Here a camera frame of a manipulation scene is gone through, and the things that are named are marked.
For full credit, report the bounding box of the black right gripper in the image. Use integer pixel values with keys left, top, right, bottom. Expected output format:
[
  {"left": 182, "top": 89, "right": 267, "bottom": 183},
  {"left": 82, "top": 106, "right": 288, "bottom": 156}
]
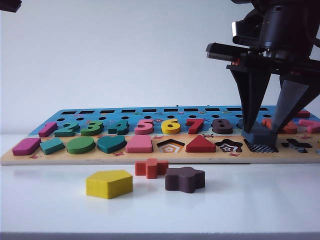
[{"left": 205, "top": 42, "right": 320, "bottom": 134}]

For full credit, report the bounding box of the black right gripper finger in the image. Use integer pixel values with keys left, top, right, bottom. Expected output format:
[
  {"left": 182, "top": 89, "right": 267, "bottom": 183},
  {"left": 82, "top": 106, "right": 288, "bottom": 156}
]
[{"left": 270, "top": 73, "right": 312, "bottom": 133}]

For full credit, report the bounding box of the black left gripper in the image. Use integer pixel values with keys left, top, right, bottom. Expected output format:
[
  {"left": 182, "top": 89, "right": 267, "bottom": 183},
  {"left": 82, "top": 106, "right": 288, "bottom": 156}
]
[{"left": 0, "top": 0, "right": 23, "bottom": 13}]

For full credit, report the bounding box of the navy square block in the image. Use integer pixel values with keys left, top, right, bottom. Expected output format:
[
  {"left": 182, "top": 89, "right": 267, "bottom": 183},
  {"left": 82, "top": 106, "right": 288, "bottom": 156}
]
[{"left": 241, "top": 121, "right": 278, "bottom": 146}]

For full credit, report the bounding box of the orange number ten piece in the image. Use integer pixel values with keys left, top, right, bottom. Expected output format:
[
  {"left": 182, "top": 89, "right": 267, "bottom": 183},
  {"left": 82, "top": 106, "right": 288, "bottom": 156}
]
[{"left": 261, "top": 117, "right": 300, "bottom": 135}]

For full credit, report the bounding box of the pink symbol piece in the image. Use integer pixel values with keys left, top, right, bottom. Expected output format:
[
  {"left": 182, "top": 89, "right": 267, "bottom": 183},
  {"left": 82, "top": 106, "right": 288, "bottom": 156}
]
[{"left": 298, "top": 119, "right": 320, "bottom": 134}]

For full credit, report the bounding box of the brown number eight piece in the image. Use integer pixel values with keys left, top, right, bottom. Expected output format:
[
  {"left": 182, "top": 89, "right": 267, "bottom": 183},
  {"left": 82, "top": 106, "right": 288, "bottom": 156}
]
[{"left": 211, "top": 118, "right": 234, "bottom": 135}]

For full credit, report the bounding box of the red number seven piece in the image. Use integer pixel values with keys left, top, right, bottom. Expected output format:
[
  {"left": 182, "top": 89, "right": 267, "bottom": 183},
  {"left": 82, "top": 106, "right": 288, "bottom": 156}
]
[{"left": 185, "top": 118, "right": 208, "bottom": 135}]

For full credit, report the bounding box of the red triangle block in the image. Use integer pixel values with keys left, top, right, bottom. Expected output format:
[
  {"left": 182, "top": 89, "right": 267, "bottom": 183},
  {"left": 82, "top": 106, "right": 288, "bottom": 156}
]
[{"left": 185, "top": 134, "right": 216, "bottom": 153}]

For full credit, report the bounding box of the yellow number six piece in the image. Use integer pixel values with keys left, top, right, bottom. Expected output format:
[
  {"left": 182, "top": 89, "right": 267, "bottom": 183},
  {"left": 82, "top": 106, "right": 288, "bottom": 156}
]
[{"left": 160, "top": 119, "right": 181, "bottom": 135}]

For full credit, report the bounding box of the brown star block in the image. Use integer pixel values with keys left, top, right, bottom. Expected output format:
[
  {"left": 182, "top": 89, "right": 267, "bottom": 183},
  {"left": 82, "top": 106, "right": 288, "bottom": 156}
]
[{"left": 164, "top": 167, "right": 206, "bottom": 194}]

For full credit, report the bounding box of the pink number five piece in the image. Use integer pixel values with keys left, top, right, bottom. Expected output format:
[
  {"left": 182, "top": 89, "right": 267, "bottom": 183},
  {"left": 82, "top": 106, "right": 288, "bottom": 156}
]
[{"left": 133, "top": 118, "right": 155, "bottom": 135}]

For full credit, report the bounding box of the pink trapezoid block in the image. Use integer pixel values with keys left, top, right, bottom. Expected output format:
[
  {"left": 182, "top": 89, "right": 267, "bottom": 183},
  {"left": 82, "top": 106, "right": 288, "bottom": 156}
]
[{"left": 125, "top": 134, "right": 154, "bottom": 154}]

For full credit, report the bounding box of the orange cross block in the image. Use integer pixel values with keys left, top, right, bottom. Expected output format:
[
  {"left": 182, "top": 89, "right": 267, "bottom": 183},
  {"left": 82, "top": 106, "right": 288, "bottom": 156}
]
[{"left": 134, "top": 158, "right": 169, "bottom": 180}]

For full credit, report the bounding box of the magenta number one piece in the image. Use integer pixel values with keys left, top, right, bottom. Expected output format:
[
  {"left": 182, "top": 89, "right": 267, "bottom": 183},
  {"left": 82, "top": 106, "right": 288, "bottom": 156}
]
[{"left": 37, "top": 121, "right": 58, "bottom": 138}]

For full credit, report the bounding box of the dark teal number four piece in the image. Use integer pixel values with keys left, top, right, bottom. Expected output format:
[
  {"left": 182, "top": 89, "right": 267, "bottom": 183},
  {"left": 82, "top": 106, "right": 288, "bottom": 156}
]
[{"left": 107, "top": 120, "right": 130, "bottom": 136}]

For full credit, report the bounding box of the teal number two piece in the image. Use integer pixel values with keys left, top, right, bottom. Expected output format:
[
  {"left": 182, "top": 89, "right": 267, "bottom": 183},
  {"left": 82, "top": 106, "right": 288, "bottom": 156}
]
[{"left": 53, "top": 121, "right": 80, "bottom": 138}]

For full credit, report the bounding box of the magenta parallelogram block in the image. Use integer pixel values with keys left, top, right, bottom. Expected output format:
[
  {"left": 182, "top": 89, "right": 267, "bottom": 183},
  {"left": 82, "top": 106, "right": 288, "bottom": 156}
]
[{"left": 11, "top": 137, "right": 41, "bottom": 156}]

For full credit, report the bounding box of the teal trapezoid block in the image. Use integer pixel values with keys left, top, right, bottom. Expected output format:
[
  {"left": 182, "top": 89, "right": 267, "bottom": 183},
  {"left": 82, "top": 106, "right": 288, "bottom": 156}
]
[{"left": 39, "top": 137, "right": 65, "bottom": 156}]

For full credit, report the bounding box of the teal heart block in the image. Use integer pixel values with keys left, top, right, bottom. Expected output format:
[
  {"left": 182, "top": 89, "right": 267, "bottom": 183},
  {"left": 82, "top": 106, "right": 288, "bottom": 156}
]
[{"left": 96, "top": 135, "right": 126, "bottom": 155}]

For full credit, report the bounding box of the green number three piece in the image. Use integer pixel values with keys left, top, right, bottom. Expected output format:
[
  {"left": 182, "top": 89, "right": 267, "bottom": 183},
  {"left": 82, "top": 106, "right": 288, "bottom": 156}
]
[{"left": 80, "top": 120, "right": 105, "bottom": 137}]

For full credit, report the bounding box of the green oval block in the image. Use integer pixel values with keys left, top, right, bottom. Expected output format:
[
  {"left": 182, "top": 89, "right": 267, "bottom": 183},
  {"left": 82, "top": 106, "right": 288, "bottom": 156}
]
[{"left": 65, "top": 136, "right": 96, "bottom": 155}]

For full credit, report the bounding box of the colourful wooden puzzle board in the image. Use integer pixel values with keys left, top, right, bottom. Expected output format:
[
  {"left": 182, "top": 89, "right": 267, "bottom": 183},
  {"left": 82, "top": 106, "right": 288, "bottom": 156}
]
[{"left": 0, "top": 106, "right": 320, "bottom": 166}]

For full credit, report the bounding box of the yellow pentagon block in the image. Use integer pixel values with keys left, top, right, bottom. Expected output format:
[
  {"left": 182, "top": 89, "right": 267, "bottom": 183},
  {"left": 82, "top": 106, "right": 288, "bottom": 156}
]
[{"left": 85, "top": 170, "right": 134, "bottom": 200}]

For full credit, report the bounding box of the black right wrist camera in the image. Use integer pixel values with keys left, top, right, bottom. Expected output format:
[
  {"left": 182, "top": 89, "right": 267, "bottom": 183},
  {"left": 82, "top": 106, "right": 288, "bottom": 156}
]
[{"left": 231, "top": 21, "right": 262, "bottom": 47}]

